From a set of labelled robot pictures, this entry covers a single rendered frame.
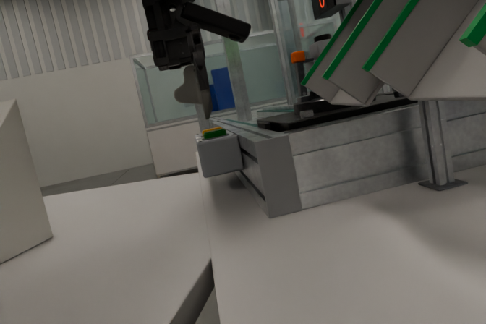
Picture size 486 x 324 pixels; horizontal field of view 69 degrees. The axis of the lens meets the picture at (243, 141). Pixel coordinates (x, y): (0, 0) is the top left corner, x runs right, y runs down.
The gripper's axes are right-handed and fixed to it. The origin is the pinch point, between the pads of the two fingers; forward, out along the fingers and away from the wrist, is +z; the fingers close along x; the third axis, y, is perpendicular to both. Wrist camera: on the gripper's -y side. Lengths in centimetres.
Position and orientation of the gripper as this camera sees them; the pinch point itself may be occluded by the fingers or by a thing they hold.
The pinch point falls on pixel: (210, 111)
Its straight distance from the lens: 61.7
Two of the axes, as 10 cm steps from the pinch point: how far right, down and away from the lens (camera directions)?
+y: -9.7, 2.1, -1.3
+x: 1.5, 0.8, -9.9
